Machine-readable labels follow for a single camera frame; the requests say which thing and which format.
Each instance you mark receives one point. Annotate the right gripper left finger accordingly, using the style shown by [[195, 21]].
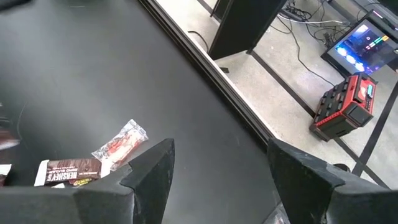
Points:
[[93, 205]]

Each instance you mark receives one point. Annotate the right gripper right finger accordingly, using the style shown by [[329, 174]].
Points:
[[311, 193]]

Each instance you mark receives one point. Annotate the red black power station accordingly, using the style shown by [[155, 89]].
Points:
[[345, 105]]

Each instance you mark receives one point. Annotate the glowing computer tower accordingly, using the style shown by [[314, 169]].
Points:
[[363, 46]]

